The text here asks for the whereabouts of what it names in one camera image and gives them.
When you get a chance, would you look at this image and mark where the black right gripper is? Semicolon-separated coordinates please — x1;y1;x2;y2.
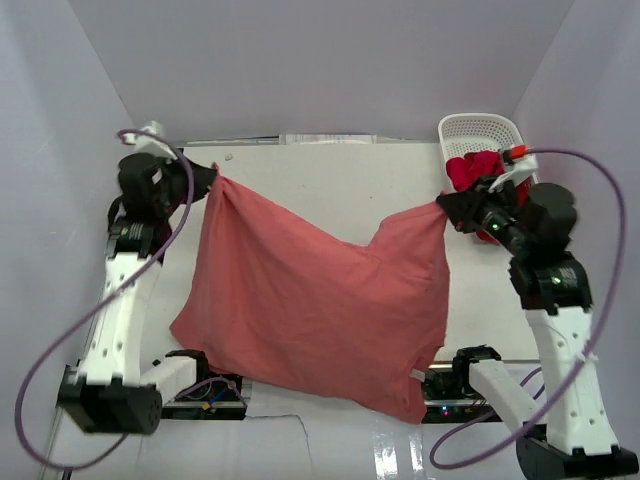
436;175;532;257

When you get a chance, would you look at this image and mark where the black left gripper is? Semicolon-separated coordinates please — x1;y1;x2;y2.
155;148;217;216

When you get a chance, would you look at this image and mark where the red t shirt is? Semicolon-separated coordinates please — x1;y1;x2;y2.
437;145;536;254

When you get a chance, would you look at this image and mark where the salmon pink t shirt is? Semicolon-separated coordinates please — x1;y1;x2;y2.
170;176;450;424

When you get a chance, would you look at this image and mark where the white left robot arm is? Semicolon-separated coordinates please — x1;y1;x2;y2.
57;153;217;435

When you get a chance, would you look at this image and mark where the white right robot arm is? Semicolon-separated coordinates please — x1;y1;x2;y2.
436;179;639;479

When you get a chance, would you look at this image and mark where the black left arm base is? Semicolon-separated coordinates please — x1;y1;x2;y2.
161;374;253;421

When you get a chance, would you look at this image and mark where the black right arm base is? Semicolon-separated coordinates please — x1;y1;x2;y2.
421;364;500;424

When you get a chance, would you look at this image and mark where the white plastic basket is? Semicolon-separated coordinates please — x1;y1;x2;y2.
438;113;536;196

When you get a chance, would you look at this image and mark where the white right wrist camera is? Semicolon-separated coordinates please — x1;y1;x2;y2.
489;145;538;193

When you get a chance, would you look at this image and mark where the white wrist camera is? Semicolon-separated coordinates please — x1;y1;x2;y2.
122;121;178;160
489;145;538;193

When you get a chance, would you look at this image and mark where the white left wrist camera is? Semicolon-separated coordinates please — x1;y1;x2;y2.
122;121;178;160

